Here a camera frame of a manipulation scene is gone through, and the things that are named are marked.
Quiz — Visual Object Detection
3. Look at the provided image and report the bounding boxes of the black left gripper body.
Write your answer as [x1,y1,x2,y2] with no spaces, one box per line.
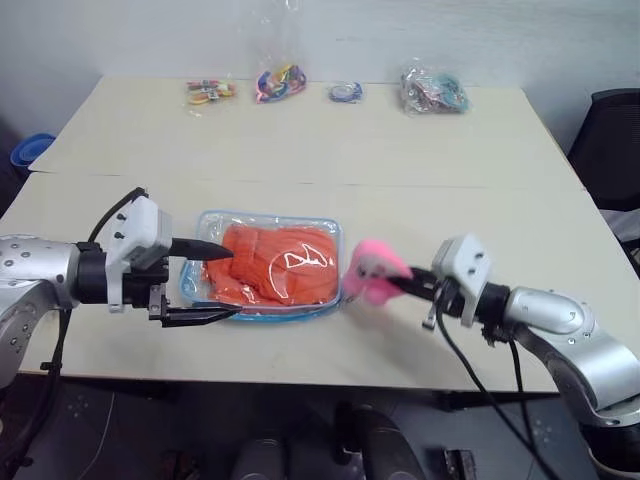
[121,252,174,307]

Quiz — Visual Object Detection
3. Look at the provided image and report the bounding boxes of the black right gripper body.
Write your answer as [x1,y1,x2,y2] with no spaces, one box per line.
[418,272,457,331]

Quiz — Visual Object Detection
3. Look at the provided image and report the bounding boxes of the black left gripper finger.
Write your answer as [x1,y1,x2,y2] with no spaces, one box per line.
[148,285,247,330]
[169,238,236,261]

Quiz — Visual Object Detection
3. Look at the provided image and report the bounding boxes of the clear blue-trimmed plastic pouch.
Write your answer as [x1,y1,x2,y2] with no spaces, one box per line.
[178,209,349,323]

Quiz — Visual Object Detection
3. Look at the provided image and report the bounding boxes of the pink fluffy pompom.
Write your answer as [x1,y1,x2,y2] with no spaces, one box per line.
[341,238,415,306]

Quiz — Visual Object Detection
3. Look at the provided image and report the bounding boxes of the orange cloth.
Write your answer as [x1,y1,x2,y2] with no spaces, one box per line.
[206,224,339,308]

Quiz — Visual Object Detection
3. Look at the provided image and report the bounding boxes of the bag of yellow orange clips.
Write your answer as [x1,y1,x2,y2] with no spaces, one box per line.
[184,78,239,109]

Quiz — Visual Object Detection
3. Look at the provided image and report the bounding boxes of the black rounded shape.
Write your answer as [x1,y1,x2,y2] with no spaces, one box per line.
[333,400,427,480]

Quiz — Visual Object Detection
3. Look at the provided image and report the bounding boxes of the grey rounded shape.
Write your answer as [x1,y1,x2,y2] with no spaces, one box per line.
[231,437,288,480]

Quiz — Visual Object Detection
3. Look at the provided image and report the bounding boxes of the blue plastic bowl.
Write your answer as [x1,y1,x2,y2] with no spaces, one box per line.
[10,132,56,172]

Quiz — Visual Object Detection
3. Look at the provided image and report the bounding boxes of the bag of teal pink trinkets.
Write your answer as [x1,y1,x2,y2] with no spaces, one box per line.
[399,58,473,118]

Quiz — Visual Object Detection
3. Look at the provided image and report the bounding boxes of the tall clear bag colourful bands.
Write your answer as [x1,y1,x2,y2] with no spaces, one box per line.
[251,0,310,106]

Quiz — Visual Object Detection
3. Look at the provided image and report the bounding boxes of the small bag blue rings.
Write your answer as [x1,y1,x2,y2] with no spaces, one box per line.
[326,80,365,106]

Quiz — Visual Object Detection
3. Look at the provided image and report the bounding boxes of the black mesh chair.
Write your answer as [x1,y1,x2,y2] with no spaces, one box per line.
[566,88,640,211]

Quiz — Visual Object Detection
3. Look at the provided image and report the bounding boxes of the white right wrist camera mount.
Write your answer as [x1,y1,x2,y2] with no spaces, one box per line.
[430,232,494,329]

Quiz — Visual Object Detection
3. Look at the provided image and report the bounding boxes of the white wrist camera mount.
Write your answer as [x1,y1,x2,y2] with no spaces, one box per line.
[102,196,175,314]
[430,232,494,329]

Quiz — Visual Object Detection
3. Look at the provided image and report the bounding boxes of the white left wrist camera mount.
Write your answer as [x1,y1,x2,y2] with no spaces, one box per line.
[102,196,175,314]

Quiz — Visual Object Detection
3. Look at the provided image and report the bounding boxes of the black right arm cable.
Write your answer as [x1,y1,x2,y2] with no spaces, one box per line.
[433,279,559,480]

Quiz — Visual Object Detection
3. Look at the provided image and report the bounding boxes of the black table frame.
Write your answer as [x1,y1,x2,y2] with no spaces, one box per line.
[433,391,562,413]

